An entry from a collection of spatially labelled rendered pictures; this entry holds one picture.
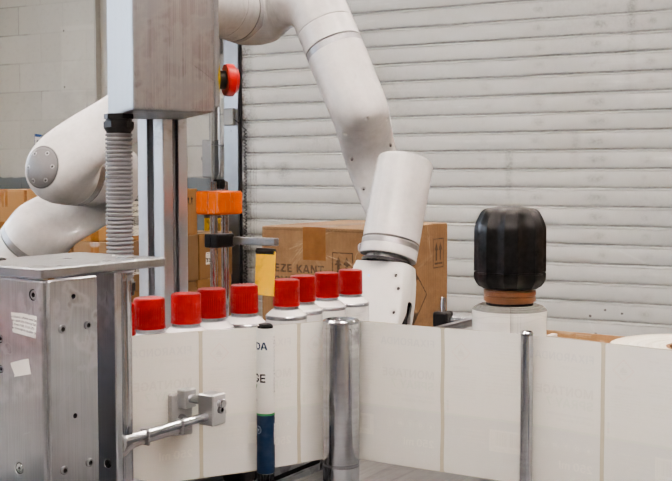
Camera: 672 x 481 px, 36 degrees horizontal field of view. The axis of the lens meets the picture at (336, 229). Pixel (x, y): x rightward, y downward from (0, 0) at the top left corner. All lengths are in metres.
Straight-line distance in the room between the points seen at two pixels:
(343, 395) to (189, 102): 0.37
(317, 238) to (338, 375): 0.84
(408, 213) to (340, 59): 0.25
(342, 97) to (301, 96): 4.65
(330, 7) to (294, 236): 0.50
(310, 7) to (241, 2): 0.14
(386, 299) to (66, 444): 0.71
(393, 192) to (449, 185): 4.30
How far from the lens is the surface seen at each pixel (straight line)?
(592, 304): 5.61
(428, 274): 2.00
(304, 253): 1.88
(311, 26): 1.57
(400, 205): 1.47
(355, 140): 1.56
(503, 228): 1.15
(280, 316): 1.27
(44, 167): 1.77
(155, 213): 1.31
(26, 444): 0.85
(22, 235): 1.87
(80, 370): 0.84
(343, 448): 1.06
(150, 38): 1.16
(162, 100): 1.16
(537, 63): 5.65
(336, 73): 1.54
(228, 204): 1.29
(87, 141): 1.76
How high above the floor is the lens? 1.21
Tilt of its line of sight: 3 degrees down
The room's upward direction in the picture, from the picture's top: straight up
